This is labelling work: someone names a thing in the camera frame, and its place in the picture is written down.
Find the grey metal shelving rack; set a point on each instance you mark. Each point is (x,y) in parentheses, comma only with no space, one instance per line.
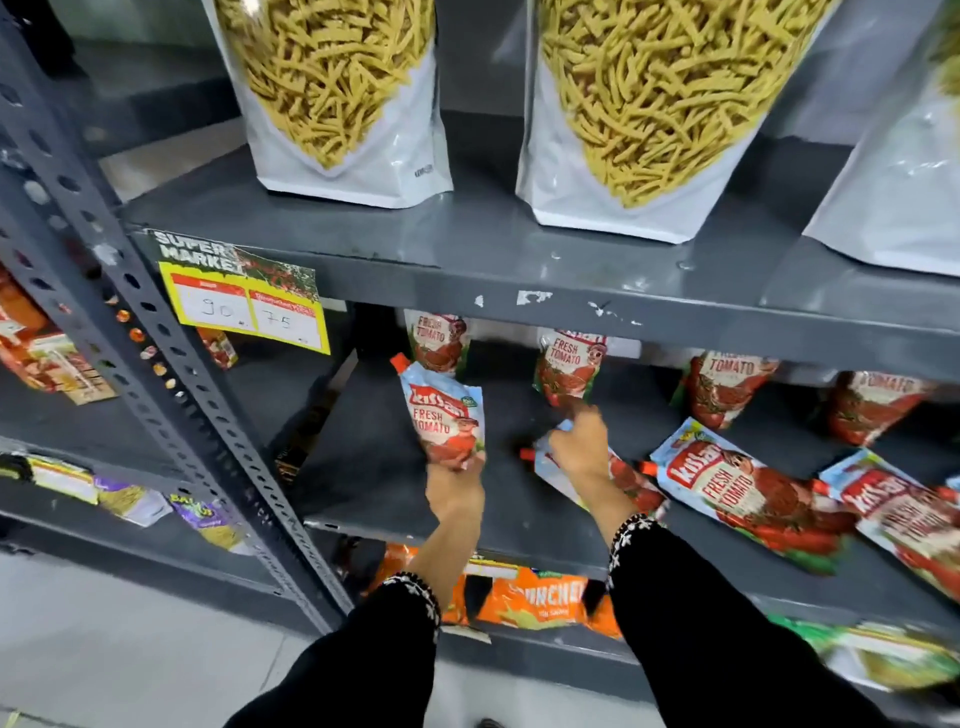
(525,255)

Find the white and yellow small packet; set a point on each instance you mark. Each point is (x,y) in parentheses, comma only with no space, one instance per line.
(61,478)

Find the silver and yellow small packet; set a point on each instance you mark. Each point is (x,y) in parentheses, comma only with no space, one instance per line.
(133,501)

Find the person's left hand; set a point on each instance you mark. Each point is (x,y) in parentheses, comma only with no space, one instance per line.
(454,491)

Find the small red packet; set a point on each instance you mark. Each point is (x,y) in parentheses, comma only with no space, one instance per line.
(218,348)

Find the purple and yellow small packet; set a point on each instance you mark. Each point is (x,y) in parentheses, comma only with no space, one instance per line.
(208,521)

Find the person's left forearm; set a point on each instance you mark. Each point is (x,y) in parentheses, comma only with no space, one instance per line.
(390,630)

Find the person's right fingers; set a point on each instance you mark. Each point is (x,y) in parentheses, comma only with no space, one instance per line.
(585,418)

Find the person's right hand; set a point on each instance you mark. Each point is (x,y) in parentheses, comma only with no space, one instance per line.
(583,454)

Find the orange snack packet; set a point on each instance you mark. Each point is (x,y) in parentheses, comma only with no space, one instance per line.
(604,619)
(394,564)
(534,598)

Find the green and white snack packet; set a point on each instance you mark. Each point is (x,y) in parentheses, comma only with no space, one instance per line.
(881,654)

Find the person's left fingers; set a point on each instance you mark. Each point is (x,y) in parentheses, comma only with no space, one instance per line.
(453,471)

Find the person's right forearm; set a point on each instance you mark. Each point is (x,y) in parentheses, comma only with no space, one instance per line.
(697,622)

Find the yellow and green price tag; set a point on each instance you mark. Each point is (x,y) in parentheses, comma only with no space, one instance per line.
(244,296)

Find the white bag of yellow sticks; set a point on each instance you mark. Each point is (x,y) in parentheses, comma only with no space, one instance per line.
(330,90)
(652,112)
(900,187)

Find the row of red ketchup pouches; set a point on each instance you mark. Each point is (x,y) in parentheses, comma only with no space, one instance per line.
(750,491)

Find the orange and red food packet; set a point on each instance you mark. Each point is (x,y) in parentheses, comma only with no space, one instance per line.
(34,341)

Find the red ketchup spout pouch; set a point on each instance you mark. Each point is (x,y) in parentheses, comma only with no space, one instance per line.
(444,420)

